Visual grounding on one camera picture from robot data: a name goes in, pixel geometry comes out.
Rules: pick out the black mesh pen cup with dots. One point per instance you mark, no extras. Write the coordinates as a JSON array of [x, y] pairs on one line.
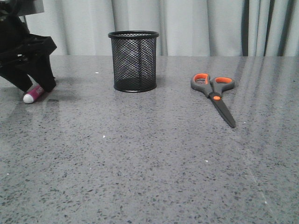
[[134, 60]]

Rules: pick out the grey curtain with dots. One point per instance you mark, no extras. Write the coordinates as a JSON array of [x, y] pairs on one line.
[[185, 27]]

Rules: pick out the pink highlighter pen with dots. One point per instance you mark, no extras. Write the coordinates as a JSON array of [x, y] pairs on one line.
[[33, 95]]

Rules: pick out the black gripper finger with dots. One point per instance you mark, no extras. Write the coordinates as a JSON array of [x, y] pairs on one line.
[[40, 70], [10, 71]]

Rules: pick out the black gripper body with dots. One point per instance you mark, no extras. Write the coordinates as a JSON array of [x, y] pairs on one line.
[[17, 44]]

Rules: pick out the grey orange scissors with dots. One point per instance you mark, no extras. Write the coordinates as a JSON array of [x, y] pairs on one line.
[[213, 90]]

